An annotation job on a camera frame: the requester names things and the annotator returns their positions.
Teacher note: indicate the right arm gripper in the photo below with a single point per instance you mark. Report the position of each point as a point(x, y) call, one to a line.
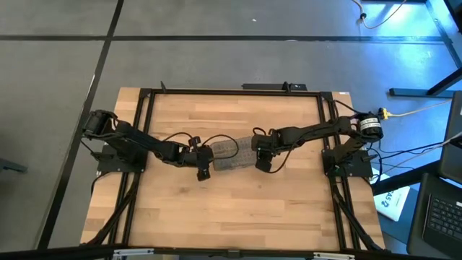
point(267, 144)

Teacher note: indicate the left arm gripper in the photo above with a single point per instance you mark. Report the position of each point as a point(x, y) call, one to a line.
point(196, 157)

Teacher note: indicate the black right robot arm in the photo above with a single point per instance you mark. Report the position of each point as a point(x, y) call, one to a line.
point(314, 131)

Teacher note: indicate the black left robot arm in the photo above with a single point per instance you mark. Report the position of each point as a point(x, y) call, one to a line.
point(140, 141)

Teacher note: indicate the black flat bar device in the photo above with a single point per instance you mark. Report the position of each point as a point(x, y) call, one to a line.
point(267, 86)

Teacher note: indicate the white printed booklet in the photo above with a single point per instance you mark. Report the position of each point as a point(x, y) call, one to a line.
point(393, 206)

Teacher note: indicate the black monitor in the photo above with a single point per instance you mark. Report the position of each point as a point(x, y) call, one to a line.
point(453, 151)

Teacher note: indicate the grey chair foot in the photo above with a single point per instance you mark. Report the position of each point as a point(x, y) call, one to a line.
point(11, 166)

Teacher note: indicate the black laptop with keyboard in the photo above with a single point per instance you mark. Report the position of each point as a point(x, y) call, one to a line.
point(444, 216)

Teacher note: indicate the black aluminium table frame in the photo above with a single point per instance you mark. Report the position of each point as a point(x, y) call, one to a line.
point(234, 92)

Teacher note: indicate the silver metal bracket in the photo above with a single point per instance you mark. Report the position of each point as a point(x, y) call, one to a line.
point(332, 255)
point(133, 252)

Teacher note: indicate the black desk leg frame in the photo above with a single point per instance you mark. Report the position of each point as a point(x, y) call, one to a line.
point(415, 92)

